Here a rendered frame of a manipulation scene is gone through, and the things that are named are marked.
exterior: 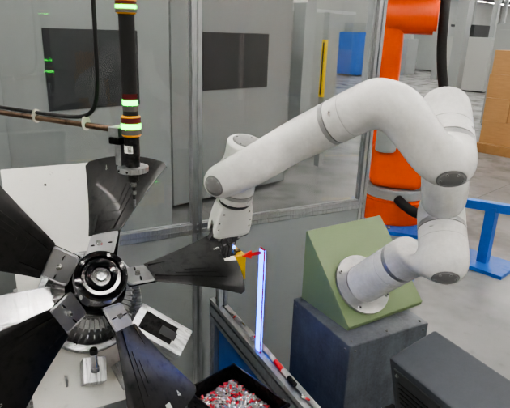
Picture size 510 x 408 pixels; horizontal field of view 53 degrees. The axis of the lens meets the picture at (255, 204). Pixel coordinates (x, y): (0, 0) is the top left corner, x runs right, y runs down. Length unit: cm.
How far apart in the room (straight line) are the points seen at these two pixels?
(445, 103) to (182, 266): 72
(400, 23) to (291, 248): 305
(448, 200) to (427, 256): 20
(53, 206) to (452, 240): 107
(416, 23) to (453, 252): 383
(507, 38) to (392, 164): 714
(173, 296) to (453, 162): 149
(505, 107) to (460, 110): 795
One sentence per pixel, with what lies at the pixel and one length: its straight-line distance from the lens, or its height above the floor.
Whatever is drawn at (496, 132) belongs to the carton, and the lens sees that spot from 911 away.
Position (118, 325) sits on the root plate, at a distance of 125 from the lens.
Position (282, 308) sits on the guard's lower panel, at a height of 50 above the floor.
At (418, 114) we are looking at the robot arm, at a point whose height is 163.
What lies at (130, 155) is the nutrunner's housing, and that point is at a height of 149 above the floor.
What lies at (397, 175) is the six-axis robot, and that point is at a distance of 497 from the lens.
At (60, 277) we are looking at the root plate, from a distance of 130.
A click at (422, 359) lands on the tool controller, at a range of 95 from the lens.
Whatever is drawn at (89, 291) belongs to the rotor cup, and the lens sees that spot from 121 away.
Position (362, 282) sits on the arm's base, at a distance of 155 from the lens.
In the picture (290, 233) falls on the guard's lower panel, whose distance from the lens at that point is 234.
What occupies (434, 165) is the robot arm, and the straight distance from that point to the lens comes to 98.
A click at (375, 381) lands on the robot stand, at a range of 166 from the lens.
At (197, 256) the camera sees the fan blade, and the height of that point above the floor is 119.
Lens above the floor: 176
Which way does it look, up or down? 19 degrees down
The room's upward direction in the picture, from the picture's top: 2 degrees clockwise
